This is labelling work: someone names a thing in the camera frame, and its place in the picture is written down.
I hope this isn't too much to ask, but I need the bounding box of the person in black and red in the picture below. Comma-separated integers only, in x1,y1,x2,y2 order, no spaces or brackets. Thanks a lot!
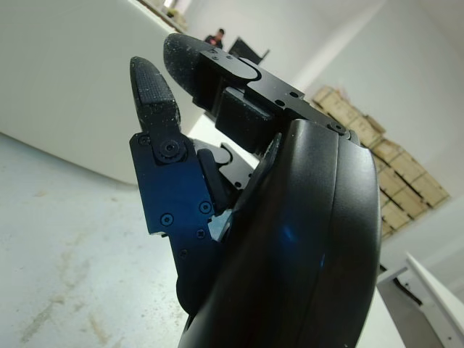
204,28,226,49

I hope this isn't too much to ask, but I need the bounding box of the black monitor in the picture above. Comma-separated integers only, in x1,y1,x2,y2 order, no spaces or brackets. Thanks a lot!
229,35,272,67

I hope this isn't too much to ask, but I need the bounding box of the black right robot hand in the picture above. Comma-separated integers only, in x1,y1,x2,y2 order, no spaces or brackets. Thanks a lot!
128,33,384,348

